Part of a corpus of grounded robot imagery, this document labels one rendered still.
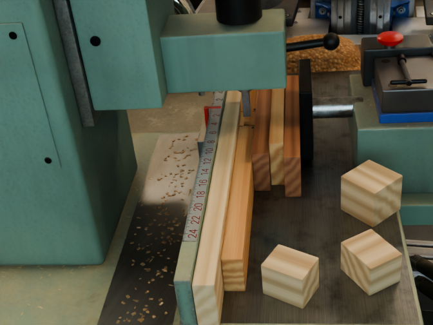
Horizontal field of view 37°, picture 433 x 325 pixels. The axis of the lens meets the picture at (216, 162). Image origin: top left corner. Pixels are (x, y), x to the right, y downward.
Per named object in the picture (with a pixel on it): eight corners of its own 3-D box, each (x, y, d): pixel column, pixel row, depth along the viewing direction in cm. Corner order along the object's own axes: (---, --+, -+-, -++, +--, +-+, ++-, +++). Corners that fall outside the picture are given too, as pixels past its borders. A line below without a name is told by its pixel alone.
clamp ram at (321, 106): (365, 158, 76) (367, 89, 71) (300, 160, 77) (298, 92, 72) (358, 120, 84) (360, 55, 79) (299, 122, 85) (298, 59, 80)
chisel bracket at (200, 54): (287, 101, 74) (285, 30, 69) (165, 106, 76) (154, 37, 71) (288, 73, 80) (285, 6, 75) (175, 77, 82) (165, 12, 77)
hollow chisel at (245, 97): (250, 117, 79) (247, 79, 76) (243, 117, 79) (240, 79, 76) (250, 113, 79) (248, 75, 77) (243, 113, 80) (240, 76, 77)
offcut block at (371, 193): (340, 209, 70) (340, 175, 67) (367, 191, 72) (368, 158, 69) (372, 227, 66) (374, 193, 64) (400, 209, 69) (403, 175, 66)
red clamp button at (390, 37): (404, 46, 75) (405, 38, 74) (377, 48, 75) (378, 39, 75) (401, 37, 78) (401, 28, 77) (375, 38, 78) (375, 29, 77)
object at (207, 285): (220, 326, 57) (214, 285, 55) (197, 326, 58) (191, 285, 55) (254, 48, 107) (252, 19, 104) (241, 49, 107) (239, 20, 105)
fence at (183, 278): (197, 326, 58) (190, 280, 55) (179, 326, 58) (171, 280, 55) (241, 49, 107) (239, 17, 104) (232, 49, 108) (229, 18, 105)
